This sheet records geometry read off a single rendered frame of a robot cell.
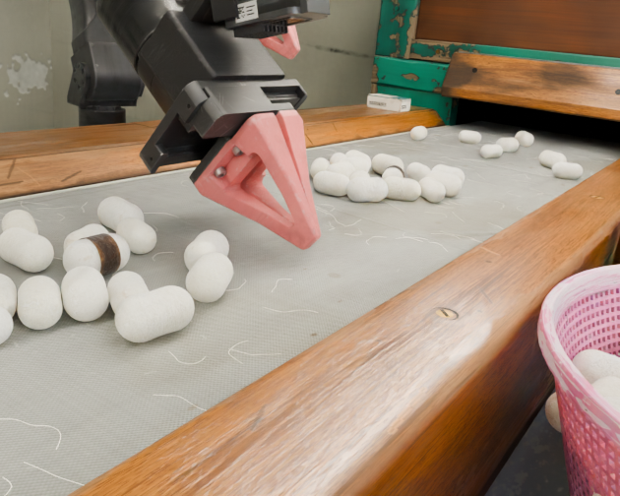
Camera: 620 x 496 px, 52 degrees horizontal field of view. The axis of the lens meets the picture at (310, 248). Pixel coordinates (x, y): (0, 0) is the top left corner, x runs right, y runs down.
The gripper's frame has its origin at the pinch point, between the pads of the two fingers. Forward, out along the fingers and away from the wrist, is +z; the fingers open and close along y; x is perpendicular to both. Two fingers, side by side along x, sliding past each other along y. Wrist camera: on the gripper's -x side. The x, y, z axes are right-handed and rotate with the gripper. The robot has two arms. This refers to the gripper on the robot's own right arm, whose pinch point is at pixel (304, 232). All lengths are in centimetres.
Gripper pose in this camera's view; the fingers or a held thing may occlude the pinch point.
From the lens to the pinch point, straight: 38.0
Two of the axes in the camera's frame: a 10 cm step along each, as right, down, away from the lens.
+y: 5.7, -2.2, 7.9
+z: 5.7, 8.0, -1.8
